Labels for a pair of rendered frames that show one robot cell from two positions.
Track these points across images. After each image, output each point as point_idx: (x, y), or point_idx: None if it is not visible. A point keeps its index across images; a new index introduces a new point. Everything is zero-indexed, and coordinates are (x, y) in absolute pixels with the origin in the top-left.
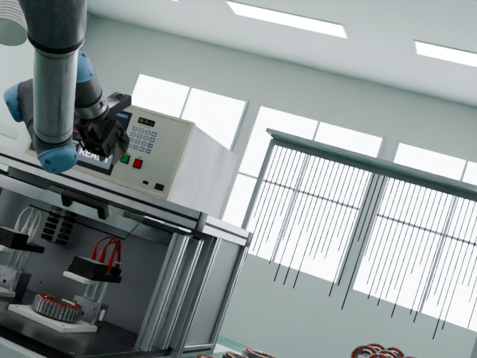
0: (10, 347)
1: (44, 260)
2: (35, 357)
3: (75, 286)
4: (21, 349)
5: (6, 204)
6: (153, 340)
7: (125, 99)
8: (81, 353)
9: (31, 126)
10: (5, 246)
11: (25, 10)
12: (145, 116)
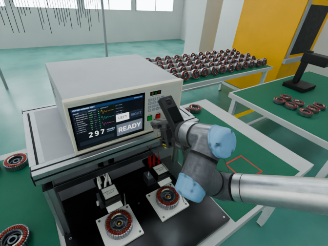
0: (217, 243)
1: None
2: (225, 234)
3: (122, 168)
4: (216, 237)
5: None
6: None
7: (174, 102)
8: (219, 211)
9: (217, 195)
10: (119, 201)
11: None
12: (154, 90)
